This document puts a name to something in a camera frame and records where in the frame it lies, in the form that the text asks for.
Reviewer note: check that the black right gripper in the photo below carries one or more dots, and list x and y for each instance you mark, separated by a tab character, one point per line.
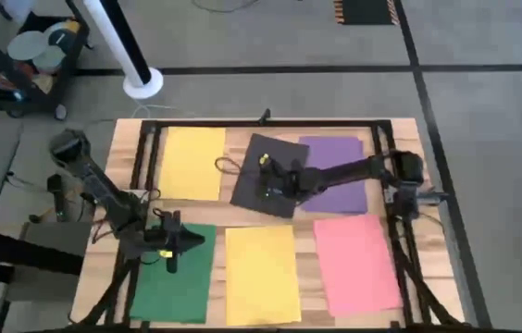
284	182

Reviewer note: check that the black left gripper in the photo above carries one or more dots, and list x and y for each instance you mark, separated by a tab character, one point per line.
170	240

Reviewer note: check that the black paper sheet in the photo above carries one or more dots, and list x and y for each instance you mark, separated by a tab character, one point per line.
247	189

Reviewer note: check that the green paper sheet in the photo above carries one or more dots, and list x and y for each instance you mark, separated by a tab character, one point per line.
187	296

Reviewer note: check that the purple paper sheet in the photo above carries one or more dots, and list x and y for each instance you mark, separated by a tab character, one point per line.
335	148

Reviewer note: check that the yellow paper sheet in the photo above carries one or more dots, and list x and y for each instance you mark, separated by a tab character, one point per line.
261	277
191	162

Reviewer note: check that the pink paper sheet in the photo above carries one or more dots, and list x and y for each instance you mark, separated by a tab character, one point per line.
358	268

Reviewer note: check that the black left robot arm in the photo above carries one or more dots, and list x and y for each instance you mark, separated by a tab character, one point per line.
99	185

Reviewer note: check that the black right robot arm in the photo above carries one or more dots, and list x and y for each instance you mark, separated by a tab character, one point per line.
349	171

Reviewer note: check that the white pole with round base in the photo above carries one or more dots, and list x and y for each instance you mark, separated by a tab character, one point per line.
143	84

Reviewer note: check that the black mat with orange stripes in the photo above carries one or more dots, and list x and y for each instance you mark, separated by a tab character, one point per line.
365	11

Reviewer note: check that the black utility cart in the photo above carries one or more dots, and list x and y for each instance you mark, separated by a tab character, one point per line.
72	69

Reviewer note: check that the pale green round plate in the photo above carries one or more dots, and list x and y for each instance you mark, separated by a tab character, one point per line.
50	60

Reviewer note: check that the dark teal round plate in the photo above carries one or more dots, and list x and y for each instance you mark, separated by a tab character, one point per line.
64	41

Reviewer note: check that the small yellow bowl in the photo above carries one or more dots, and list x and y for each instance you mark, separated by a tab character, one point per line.
72	27

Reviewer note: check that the grey round plate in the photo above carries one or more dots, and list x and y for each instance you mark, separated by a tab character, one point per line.
27	45

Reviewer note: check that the small black table camera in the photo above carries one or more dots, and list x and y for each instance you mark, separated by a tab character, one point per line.
265	115

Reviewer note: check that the black post with green light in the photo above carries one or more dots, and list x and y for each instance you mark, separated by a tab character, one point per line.
56	194

